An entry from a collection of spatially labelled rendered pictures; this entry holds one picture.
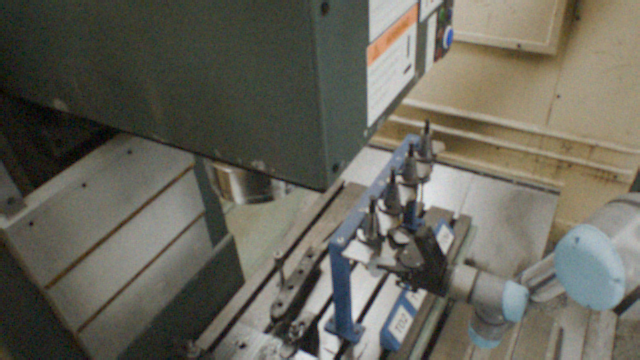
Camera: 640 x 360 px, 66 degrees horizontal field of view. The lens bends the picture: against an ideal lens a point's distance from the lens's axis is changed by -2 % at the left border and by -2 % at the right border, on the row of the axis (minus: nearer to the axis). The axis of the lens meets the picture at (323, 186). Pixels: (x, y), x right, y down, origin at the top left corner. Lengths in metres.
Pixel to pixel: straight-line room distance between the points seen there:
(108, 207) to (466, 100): 1.17
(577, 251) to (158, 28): 0.64
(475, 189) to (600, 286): 1.11
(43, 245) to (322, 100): 0.76
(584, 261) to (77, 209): 0.95
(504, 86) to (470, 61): 0.13
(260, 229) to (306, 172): 1.53
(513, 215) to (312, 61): 1.42
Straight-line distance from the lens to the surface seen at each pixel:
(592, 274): 0.81
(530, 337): 1.63
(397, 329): 1.29
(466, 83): 1.74
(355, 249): 1.08
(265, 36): 0.51
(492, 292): 1.07
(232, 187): 0.75
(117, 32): 0.66
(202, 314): 1.68
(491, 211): 1.84
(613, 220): 0.85
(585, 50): 1.63
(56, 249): 1.15
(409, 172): 1.23
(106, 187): 1.18
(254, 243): 2.03
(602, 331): 1.59
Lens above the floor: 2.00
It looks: 39 degrees down
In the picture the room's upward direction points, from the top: 5 degrees counter-clockwise
